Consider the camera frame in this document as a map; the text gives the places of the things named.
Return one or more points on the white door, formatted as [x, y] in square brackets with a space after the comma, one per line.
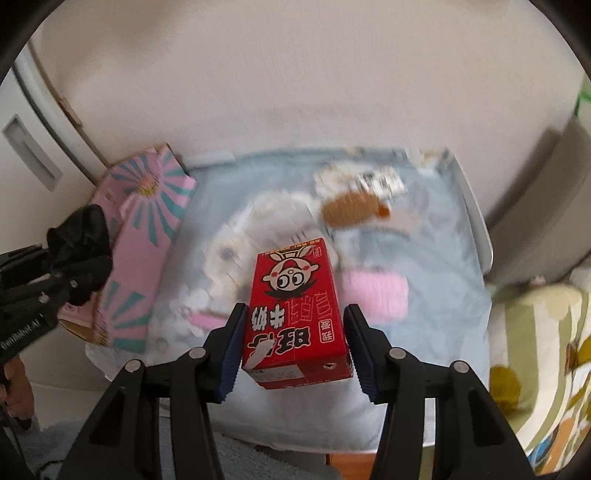
[27, 184]

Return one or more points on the pink ribbed item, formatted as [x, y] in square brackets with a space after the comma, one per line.
[376, 295]

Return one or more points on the pale blue printed cloth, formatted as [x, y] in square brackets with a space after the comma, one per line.
[429, 230]

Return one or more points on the person's left hand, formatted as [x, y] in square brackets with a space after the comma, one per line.
[16, 397]

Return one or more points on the green patterned fabric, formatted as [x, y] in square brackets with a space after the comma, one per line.
[582, 99]

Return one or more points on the silver snack packet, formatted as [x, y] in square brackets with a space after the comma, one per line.
[381, 182]

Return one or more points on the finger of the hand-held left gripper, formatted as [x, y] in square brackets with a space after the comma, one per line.
[60, 288]
[23, 263]

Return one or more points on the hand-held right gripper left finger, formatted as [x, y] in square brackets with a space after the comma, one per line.
[233, 360]

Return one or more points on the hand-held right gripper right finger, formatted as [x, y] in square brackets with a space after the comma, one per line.
[364, 364]

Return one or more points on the pink sunburst box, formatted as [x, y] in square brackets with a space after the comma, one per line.
[143, 230]

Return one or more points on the red milk carton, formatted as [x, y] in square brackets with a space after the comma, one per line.
[295, 314]

